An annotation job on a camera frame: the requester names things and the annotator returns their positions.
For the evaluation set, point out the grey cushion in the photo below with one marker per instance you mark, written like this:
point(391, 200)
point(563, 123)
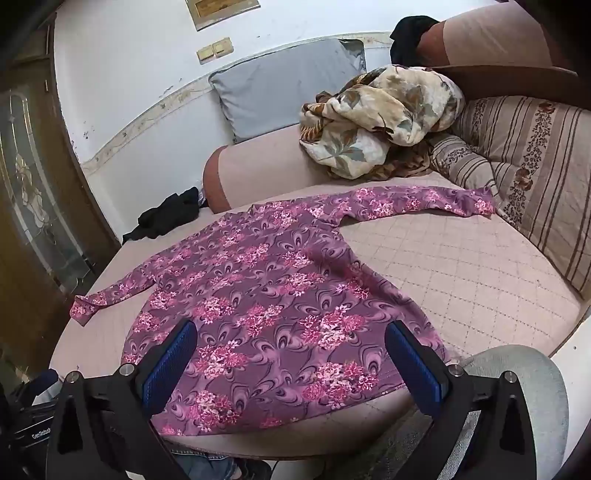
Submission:
point(277, 87)

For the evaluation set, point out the small striped pillow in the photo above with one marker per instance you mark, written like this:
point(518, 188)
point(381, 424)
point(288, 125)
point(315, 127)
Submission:
point(461, 161)

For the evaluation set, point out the dark patterned cloth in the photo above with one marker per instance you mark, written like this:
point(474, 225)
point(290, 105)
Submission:
point(392, 447)

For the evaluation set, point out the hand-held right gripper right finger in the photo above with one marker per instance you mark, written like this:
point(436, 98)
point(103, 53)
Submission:
point(415, 369)

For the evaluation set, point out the person's leg in jeans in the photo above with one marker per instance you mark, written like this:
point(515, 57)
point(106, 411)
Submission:
point(203, 468)

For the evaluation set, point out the framed wall picture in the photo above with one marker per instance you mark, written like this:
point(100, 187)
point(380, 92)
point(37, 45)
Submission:
point(221, 11)

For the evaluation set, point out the black cloth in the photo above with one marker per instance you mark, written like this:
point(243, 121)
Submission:
point(161, 214)

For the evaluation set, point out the large striped floral pillow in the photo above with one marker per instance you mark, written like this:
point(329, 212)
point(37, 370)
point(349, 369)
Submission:
point(531, 175)

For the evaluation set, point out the pink quilted sofa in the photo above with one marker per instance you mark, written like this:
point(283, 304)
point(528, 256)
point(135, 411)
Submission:
point(461, 277)

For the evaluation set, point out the purple floral shirt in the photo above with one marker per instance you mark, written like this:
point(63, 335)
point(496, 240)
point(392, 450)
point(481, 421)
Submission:
point(277, 286)

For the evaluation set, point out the cream floral blanket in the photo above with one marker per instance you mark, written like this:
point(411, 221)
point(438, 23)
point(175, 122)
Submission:
point(369, 120)

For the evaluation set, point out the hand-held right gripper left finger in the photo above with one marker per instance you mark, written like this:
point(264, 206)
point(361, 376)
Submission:
point(168, 369)

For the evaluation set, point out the wooden door with glass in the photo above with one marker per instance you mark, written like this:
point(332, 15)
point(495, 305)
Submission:
point(27, 184)

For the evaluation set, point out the grey round stool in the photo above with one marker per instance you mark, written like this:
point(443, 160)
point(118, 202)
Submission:
point(531, 369)

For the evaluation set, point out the beige wall switch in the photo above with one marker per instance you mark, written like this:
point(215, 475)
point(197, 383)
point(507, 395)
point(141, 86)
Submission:
point(205, 54)
point(222, 46)

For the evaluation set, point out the black garment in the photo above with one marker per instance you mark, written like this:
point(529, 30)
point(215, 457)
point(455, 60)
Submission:
point(406, 41)

